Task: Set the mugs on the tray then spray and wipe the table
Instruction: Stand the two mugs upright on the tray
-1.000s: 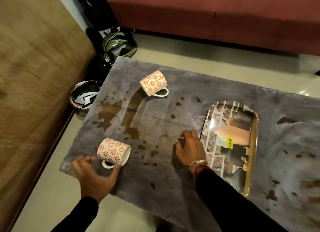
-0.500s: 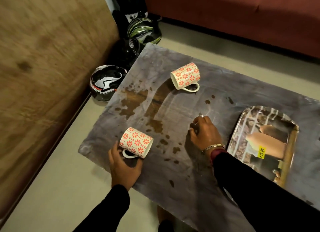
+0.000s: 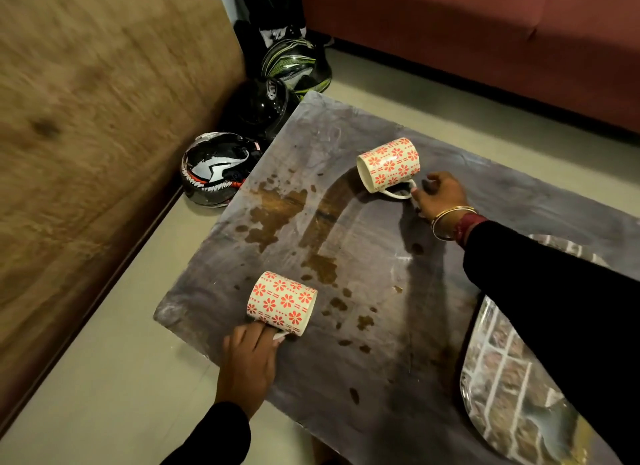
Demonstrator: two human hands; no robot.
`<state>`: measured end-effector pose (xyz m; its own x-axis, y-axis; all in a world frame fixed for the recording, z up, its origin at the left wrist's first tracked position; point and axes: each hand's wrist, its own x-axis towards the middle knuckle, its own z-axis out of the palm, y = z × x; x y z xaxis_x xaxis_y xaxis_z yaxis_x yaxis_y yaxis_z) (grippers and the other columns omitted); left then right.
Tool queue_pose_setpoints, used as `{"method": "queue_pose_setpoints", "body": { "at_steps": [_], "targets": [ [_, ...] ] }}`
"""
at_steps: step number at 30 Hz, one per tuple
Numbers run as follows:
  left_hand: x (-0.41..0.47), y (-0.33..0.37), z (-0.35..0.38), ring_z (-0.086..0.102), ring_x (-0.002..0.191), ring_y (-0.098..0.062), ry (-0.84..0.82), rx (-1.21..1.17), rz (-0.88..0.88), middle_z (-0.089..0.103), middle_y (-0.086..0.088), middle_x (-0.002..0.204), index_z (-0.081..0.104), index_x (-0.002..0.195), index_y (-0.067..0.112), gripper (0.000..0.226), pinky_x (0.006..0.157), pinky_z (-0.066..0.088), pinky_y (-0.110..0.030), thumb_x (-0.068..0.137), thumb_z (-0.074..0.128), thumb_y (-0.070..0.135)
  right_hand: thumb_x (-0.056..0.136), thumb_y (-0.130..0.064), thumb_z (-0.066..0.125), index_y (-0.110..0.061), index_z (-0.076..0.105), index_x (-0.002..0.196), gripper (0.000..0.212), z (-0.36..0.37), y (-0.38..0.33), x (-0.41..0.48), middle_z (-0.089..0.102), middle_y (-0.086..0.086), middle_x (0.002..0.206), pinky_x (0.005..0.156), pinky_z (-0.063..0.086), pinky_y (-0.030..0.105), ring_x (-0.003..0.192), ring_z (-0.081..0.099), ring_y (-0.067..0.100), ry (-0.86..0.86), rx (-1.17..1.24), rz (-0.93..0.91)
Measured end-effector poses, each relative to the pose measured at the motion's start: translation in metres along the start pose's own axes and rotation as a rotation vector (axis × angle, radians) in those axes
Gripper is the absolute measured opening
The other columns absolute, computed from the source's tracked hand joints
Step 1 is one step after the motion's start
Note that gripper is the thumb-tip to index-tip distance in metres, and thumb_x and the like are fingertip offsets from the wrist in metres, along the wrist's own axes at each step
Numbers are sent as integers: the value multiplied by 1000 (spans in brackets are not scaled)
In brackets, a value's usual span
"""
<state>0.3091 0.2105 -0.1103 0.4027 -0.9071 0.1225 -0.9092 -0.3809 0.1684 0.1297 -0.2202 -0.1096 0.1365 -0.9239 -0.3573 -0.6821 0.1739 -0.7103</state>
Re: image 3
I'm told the person's left hand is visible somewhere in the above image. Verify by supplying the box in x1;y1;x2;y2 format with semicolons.
215;322;281;421

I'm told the person's right hand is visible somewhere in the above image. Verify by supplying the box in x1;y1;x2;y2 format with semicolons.
410;172;476;224

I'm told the cream mug red flower print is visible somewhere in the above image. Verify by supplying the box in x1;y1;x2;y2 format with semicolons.
356;137;422;200
246;271;319;341

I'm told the person's left forearm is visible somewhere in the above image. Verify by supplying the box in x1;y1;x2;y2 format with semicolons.
160;402;252;465

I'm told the person's right forearm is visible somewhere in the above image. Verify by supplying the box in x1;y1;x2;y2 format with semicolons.
462;221;640;465

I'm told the gold bangle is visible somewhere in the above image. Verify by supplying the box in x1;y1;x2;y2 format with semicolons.
431;205;479;242

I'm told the red thread wristband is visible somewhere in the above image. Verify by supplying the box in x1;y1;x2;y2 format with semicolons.
453;213;489;246

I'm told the brown spilled liquid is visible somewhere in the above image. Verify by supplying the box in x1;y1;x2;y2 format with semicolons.
234;168;377;406

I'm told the black white red helmet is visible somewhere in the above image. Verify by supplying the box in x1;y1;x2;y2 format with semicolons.
180;131;264;209

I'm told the red sofa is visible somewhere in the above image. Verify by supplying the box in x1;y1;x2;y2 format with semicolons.
298;0;640;136

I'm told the green black helmet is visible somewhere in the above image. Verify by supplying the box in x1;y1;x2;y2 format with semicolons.
259;36;334;100

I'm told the glossy black helmet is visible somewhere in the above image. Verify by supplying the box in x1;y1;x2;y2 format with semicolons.
219;76;301;143

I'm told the shiny steel tray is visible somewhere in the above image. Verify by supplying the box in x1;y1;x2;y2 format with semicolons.
459;234;624;465

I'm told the brown wooden panel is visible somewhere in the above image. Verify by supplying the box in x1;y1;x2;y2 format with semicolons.
0;0;248;433

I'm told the black bag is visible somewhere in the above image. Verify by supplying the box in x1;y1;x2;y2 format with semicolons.
233;0;308;76

